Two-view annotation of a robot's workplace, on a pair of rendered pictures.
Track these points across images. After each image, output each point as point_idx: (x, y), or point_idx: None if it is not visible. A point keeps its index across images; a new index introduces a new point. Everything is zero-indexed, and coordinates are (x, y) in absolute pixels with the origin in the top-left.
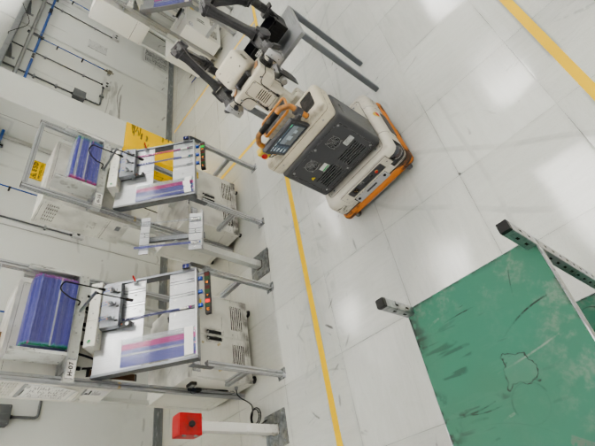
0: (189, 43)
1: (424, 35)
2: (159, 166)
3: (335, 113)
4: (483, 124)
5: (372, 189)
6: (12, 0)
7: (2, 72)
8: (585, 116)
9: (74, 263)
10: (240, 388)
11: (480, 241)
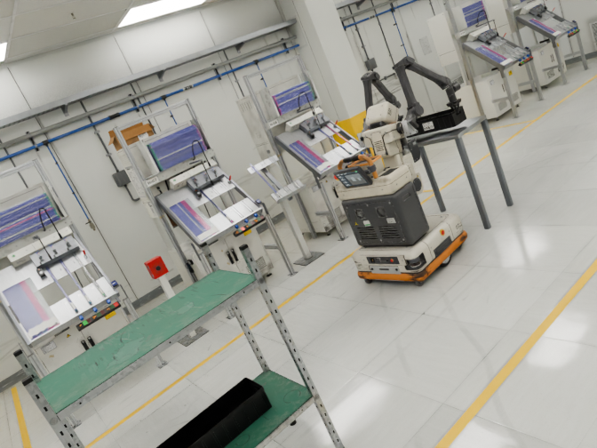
0: (475, 94)
1: (553, 224)
2: (336, 145)
3: (394, 194)
4: (474, 302)
5: (383, 271)
6: None
7: (332, 12)
8: (502, 351)
9: (243, 152)
10: None
11: (369, 353)
